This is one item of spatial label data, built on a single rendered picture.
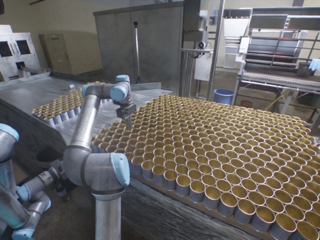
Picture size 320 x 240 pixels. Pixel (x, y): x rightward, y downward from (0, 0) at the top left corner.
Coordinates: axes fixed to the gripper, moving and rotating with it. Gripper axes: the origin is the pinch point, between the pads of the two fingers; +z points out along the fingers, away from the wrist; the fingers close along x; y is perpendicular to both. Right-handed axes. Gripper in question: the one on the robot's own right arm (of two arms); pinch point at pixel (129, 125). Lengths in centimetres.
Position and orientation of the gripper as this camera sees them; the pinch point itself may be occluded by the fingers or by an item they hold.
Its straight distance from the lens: 99.6
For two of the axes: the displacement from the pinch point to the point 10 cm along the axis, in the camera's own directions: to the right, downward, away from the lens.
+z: 0.3, 8.8, 4.8
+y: 8.6, 2.2, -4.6
